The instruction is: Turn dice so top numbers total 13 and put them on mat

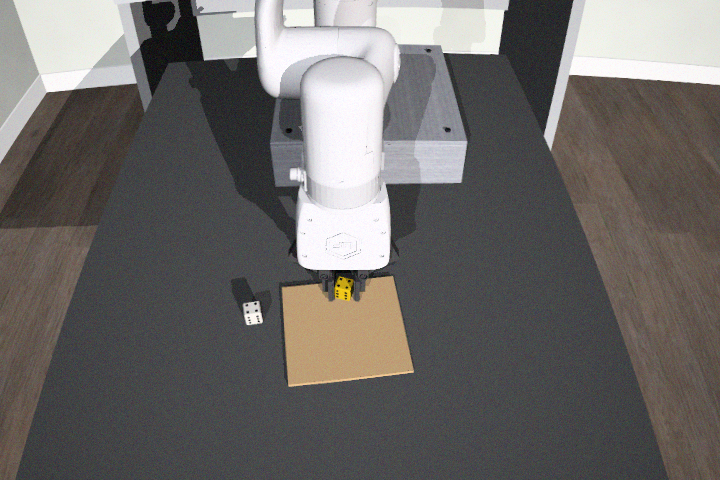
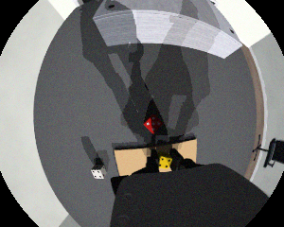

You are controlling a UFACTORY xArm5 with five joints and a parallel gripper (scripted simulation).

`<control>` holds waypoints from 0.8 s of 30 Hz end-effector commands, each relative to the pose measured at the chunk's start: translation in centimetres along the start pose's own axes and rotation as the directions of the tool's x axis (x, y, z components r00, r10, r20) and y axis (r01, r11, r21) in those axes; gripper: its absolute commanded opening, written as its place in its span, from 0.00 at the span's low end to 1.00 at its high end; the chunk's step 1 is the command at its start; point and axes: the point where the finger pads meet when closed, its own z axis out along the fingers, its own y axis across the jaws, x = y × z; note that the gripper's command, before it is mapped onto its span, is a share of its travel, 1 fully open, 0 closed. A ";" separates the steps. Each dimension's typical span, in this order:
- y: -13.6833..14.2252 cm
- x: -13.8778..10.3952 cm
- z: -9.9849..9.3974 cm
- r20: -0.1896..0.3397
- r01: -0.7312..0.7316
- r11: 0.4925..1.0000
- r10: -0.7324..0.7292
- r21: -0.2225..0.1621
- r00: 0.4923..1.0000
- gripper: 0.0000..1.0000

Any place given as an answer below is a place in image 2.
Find white die with black pips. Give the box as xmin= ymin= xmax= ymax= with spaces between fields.
xmin=91 ymin=165 xmax=107 ymax=179

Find tan square mat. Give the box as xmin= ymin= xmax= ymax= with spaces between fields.
xmin=115 ymin=139 xmax=197 ymax=176

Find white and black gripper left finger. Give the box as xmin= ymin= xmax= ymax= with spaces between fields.
xmin=111 ymin=149 xmax=160 ymax=195

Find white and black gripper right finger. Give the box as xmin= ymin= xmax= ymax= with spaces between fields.
xmin=169 ymin=148 xmax=204 ymax=171

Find yellow die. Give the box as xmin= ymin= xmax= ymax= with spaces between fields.
xmin=157 ymin=151 xmax=172 ymax=169

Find red die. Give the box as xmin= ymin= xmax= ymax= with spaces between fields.
xmin=144 ymin=113 xmax=163 ymax=133

